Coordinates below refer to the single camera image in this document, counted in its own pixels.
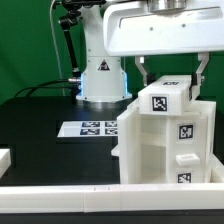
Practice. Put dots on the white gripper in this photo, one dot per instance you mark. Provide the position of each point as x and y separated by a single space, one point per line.
132 29

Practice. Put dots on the white door panel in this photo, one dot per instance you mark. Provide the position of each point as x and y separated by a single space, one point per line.
169 95
128 148
186 140

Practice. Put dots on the white cabinet body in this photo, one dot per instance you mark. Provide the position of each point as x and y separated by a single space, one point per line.
153 142

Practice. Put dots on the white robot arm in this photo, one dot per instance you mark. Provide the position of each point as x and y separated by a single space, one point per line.
103 80

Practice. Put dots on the white base tag plate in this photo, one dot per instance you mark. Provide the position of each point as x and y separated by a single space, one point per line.
88 129

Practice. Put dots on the white right fence rail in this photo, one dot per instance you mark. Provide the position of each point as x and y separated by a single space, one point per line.
217 171

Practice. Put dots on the white front fence rail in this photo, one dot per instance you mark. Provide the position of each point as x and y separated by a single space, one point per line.
111 198

